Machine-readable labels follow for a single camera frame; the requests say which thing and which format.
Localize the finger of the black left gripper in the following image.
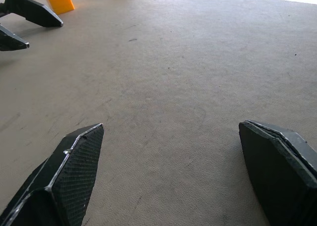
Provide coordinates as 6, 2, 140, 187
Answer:
4, 0, 64, 28
0, 24, 30, 52

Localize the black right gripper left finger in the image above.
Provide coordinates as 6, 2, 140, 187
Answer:
0, 123, 105, 226

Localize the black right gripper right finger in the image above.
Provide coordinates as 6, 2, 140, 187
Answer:
238, 119, 317, 226

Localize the yellow block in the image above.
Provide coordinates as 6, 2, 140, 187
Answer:
43, 0, 75, 15

